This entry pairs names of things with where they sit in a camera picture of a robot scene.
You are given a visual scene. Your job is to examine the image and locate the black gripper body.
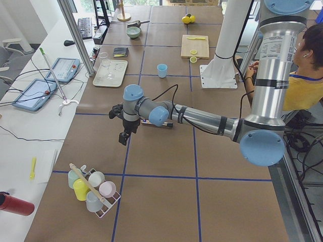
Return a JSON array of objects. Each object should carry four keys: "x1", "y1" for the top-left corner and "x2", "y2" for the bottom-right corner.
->
[{"x1": 109, "y1": 103, "x2": 140, "y2": 134}]

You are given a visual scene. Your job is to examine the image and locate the silver metal muddler rod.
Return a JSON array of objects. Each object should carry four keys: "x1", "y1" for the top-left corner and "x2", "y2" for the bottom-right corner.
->
[{"x1": 141, "y1": 120, "x2": 174, "y2": 128}]

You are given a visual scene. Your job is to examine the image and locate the white cup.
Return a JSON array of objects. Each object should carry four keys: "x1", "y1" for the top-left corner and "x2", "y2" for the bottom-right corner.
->
[{"x1": 88, "y1": 171, "x2": 105, "y2": 188}]

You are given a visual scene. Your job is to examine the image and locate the pink cup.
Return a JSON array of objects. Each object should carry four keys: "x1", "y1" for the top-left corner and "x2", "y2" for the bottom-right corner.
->
[{"x1": 99, "y1": 181, "x2": 117, "y2": 198}]

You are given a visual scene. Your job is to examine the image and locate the white cup rack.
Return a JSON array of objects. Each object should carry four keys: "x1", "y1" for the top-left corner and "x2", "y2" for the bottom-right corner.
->
[{"x1": 69, "y1": 163, "x2": 121, "y2": 218}]

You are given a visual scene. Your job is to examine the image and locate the mint green cup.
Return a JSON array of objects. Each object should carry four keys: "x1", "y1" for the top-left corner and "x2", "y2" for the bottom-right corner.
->
[{"x1": 68, "y1": 169, "x2": 79, "y2": 189}]

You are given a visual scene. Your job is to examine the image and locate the light blue cup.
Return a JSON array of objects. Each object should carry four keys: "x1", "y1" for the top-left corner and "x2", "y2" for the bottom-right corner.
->
[{"x1": 156, "y1": 64, "x2": 168, "y2": 78}]

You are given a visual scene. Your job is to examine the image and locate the yellow cup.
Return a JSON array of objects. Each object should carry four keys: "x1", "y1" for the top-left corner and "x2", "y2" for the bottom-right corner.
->
[{"x1": 73, "y1": 178, "x2": 90, "y2": 201}]

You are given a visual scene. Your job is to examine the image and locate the grey blue cup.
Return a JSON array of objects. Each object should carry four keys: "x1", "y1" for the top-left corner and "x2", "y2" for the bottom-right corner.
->
[{"x1": 86, "y1": 191, "x2": 103, "y2": 212}]

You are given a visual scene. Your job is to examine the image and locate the lemon half on table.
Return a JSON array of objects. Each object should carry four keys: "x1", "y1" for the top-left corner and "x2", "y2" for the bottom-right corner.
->
[{"x1": 189, "y1": 56, "x2": 201, "y2": 64}]

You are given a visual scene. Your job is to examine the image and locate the beige serving tray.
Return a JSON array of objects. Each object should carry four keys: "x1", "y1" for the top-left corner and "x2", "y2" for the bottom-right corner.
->
[{"x1": 93, "y1": 59, "x2": 128, "y2": 88}]

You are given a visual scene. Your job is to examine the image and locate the reacher grabber stick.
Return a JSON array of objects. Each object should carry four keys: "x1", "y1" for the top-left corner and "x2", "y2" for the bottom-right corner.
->
[{"x1": 40, "y1": 48, "x2": 79, "y2": 116}]

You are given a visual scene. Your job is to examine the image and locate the clear wine glass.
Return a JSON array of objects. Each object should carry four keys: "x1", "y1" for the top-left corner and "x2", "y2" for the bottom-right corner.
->
[{"x1": 98, "y1": 52, "x2": 114, "y2": 80}]

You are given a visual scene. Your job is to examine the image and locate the dark folded cloth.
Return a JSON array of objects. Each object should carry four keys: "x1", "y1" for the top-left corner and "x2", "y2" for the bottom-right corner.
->
[{"x1": 113, "y1": 47, "x2": 129, "y2": 58}]

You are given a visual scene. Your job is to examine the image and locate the white notebook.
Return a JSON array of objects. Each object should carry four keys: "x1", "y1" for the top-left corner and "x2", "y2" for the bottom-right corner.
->
[{"x1": 35, "y1": 149, "x2": 58, "y2": 184}]

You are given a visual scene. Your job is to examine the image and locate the far teach pendant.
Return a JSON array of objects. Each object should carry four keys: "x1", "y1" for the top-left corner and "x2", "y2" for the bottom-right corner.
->
[{"x1": 52, "y1": 57, "x2": 80, "y2": 84}]

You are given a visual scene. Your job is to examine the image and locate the teach pendant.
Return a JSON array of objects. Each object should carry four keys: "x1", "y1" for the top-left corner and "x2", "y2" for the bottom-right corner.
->
[
  {"x1": 52, "y1": 57, "x2": 80, "y2": 84},
  {"x1": 12, "y1": 79, "x2": 57, "y2": 111}
]

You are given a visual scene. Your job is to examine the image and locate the green bowl with ice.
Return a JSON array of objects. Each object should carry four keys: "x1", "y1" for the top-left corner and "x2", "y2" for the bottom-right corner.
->
[{"x1": 126, "y1": 27, "x2": 141, "y2": 39}]

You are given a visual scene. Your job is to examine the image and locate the near teach pendant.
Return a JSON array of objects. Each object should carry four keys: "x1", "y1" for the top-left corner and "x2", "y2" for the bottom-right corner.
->
[{"x1": 12, "y1": 79, "x2": 57, "y2": 111}]

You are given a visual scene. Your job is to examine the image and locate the yellow plastic spoon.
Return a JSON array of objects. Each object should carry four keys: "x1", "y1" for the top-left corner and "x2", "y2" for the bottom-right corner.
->
[{"x1": 29, "y1": 157, "x2": 37, "y2": 180}]

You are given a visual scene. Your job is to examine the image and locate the metal ice scoop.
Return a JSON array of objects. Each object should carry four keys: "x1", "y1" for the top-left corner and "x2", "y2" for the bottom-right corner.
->
[{"x1": 127, "y1": 20, "x2": 150, "y2": 28}]

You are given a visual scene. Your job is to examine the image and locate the wooden cutting board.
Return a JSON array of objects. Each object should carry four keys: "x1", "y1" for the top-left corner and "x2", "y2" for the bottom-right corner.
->
[{"x1": 181, "y1": 34, "x2": 209, "y2": 59}]

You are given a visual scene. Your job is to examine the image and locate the black computer mouse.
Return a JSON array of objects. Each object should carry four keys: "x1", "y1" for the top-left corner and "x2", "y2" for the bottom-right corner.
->
[{"x1": 64, "y1": 40, "x2": 75, "y2": 46}]

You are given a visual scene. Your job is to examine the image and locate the yellow plastic knife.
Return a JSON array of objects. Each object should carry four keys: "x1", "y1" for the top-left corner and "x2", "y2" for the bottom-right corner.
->
[{"x1": 186, "y1": 37, "x2": 206, "y2": 40}]

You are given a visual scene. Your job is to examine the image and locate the black keyboard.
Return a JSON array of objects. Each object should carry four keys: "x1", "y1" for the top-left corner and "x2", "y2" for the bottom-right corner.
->
[{"x1": 77, "y1": 17, "x2": 92, "y2": 39}]

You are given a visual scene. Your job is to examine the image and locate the whole yellow lemons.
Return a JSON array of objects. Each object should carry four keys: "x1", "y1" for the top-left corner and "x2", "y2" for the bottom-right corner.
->
[{"x1": 182, "y1": 14, "x2": 196, "y2": 24}]

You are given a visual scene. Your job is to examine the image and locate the wooden mug tree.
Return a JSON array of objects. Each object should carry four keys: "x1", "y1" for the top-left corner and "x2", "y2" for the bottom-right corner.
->
[{"x1": 117, "y1": 0, "x2": 131, "y2": 22}]

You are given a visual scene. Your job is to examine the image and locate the red water bottle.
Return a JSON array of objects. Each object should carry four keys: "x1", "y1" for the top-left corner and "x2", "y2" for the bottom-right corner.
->
[{"x1": 1, "y1": 193, "x2": 35, "y2": 216}]

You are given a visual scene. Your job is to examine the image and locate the grey office chair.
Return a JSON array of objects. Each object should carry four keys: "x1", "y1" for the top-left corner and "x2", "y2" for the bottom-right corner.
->
[{"x1": 1, "y1": 38, "x2": 34, "y2": 98}]

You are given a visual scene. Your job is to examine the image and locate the person in yellow shirt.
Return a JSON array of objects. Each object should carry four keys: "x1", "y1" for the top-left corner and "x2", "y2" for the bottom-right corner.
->
[{"x1": 243, "y1": 24, "x2": 323, "y2": 111}]

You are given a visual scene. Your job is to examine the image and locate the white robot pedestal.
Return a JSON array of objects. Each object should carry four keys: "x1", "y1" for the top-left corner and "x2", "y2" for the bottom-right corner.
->
[{"x1": 200, "y1": 0, "x2": 253, "y2": 89}]

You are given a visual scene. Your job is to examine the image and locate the aluminium frame post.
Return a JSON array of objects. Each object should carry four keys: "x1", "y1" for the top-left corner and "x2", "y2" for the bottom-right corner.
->
[{"x1": 57, "y1": 0, "x2": 95, "y2": 77}]

